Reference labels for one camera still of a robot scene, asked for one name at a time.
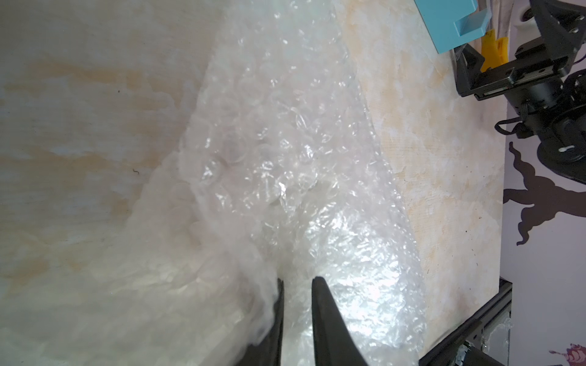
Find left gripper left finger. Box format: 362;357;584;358
236;279;285;366

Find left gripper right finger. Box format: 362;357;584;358
311;277;367;366

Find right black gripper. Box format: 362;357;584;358
455;1;585;100

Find teal tape dispenser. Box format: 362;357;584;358
414;0;492;54

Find clear bubble wrap sheet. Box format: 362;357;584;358
1;1;425;365

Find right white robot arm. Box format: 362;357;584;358
455;1;585;183

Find yellow metal kitchen tongs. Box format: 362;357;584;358
481;29;509;72

